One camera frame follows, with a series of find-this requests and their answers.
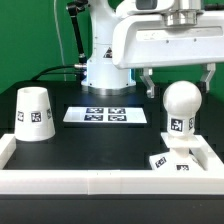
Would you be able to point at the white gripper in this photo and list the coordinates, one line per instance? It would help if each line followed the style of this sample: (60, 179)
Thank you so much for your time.
(144, 41)

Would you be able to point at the white lamp bulb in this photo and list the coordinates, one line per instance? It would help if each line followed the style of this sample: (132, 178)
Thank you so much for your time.
(181, 100)

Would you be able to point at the white lamp base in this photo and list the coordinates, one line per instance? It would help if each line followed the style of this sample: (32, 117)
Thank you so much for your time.
(178, 157)

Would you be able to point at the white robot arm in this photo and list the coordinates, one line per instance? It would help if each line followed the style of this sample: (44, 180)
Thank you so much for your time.
(102, 76)

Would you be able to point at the white lamp shade cone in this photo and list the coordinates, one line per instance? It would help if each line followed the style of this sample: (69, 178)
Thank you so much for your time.
(33, 119)

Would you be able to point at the white marker sheet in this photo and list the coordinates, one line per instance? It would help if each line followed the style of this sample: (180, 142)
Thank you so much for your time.
(116, 115)

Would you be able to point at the white U-shaped fence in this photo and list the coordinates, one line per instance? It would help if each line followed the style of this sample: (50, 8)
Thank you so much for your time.
(87, 182)

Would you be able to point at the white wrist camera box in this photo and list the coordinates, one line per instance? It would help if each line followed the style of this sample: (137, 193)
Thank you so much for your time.
(133, 7)

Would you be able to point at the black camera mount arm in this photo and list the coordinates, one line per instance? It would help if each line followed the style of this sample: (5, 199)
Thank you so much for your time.
(74, 8)

